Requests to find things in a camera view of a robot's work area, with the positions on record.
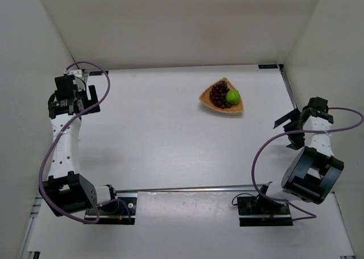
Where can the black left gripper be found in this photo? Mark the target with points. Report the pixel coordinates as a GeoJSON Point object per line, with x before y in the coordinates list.
{"type": "Point", "coordinates": [86, 106]}

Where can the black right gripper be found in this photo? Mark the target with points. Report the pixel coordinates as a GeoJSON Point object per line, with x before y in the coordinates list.
{"type": "Point", "coordinates": [296, 127]}

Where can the green fake fruit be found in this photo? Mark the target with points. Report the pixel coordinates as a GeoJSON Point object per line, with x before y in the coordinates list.
{"type": "Point", "coordinates": [233, 97]}

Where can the dark red fake grapes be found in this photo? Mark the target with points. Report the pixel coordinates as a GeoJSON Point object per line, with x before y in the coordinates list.
{"type": "Point", "coordinates": [218, 93]}

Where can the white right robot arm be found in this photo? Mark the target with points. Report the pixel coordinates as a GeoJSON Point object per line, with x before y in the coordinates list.
{"type": "Point", "coordinates": [315, 170]}

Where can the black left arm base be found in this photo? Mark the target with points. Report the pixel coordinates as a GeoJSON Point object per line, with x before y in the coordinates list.
{"type": "Point", "coordinates": [116, 209]}

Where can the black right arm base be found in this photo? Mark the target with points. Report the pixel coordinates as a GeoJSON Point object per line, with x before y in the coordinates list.
{"type": "Point", "coordinates": [255, 211]}

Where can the blue left corner label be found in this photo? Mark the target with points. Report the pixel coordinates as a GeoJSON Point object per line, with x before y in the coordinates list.
{"type": "Point", "coordinates": [97, 73]}

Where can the blue corner label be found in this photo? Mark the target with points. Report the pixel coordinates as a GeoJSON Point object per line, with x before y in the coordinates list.
{"type": "Point", "coordinates": [267, 66]}
{"type": "Point", "coordinates": [97, 73]}

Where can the blue right corner label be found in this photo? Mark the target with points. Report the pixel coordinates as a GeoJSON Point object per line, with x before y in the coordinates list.
{"type": "Point", "coordinates": [267, 66]}

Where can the white front cover board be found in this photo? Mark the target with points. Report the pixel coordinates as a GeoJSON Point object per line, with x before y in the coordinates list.
{"type": "Point", "coordinates": [192, 225]}

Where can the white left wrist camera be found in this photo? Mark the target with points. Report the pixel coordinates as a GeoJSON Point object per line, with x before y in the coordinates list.
{"type": "Point", "coordinates": [79, 74]}

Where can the aluminium right side rail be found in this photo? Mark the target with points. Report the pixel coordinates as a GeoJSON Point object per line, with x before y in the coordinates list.
{"type": "Point", "coordinates": [288, 86]}

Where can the aluminium front rail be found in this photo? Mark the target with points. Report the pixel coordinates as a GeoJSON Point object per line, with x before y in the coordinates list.
{"type": "Point", "coordinates": [228, 188]}

